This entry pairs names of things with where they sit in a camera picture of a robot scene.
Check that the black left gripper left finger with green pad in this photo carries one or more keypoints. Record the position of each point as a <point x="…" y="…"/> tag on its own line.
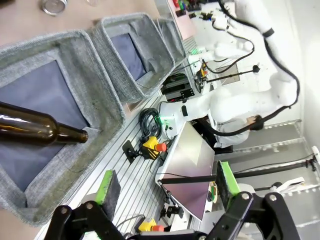
<point x="110" y="192"/>

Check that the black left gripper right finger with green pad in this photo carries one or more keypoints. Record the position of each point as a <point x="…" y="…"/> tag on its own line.
<point x="226" y="185"/>

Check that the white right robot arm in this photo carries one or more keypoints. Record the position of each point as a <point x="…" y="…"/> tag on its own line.
<point x="240" y="102"/>

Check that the large grey fabric basket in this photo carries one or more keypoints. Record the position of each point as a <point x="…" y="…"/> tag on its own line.
<point x="82" y="75"/>

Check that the flat computer monitor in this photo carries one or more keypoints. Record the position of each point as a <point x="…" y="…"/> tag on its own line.
<point x="190" y="160"/>

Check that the black mounting plate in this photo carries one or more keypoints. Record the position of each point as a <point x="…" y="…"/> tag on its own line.
<point x="128" y="151"/>

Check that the yellow emergency stop button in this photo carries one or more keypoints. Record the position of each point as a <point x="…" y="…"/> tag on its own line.
<point x="148" y="225"/>
<point x="150" y="147"/>

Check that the black tripod pole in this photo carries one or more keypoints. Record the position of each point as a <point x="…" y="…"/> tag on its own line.
<point x="275" y="168"/>

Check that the person in grey shirt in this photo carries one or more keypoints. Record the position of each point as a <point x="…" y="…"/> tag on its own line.
<point x="232" y="132"/>

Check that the brown glass bottle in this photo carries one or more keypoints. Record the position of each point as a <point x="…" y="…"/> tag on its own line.
<point x="32" y="128"/>

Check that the black control box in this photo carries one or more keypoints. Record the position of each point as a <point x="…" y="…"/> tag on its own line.
<point x="177" y="88"/>

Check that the pink board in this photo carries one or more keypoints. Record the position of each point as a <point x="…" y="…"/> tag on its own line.
<point x="183" y="25"/>

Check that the metal jar lid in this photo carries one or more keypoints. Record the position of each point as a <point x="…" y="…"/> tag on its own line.
<point x="53" y="5"/>

